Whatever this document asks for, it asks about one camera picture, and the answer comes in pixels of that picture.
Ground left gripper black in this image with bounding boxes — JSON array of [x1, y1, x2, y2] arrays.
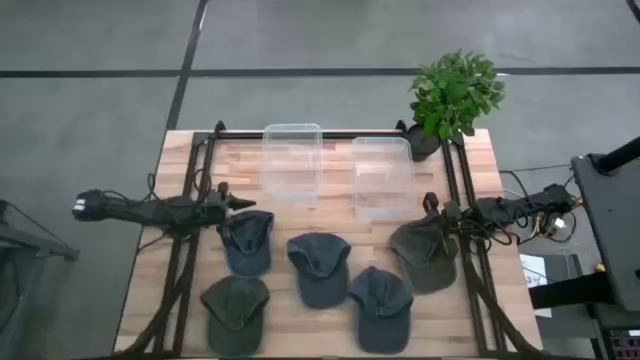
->
[[202, 180, 258, 247]]

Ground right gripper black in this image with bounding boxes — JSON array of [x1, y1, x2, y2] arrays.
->
[[422, 191, 464, 257]]

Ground olive grey cap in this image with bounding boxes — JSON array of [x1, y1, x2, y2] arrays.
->
[[388, 213, 460, 295]]

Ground dark green cap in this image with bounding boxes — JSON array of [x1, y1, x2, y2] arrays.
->
[[199, 274, 272, 357]]

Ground clear plastic container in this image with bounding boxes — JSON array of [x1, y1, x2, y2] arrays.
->
[[260, 122, 324, 209], [350, 136, 417, 222]]

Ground white paper sheet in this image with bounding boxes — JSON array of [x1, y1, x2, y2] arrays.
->
[[518, 253, 554, 319]]

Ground black plant pot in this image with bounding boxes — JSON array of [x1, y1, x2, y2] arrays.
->
[[404, 123, 443, 163]]

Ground yellow white power adapter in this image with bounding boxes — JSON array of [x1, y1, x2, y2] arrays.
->
[[537, 212, 569, 237]]

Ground black cart base bar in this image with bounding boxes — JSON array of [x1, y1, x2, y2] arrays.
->
[[528, 271, 617, 310]]

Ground green leafy plant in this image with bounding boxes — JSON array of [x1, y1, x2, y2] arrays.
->
[[408, 48, 507, 141]]

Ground black equipment cart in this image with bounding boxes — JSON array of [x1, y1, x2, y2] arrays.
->
[[569, 149, 640, 314]]

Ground grey metal stand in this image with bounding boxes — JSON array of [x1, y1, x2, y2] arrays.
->
[[0, 198, 81, 360]]

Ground black cart pole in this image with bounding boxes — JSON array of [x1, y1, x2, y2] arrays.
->
[[593, 135, 640, 175]]

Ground black cable bundle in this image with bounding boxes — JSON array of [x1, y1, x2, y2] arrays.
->
[[452, 197, 584, 247]]

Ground thin black floor cable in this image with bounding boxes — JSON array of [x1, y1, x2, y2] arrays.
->
[[498, 162, 574, 175]]

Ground black aluminium frame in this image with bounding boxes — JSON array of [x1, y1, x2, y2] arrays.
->
[[117, 118, 549, 360]]

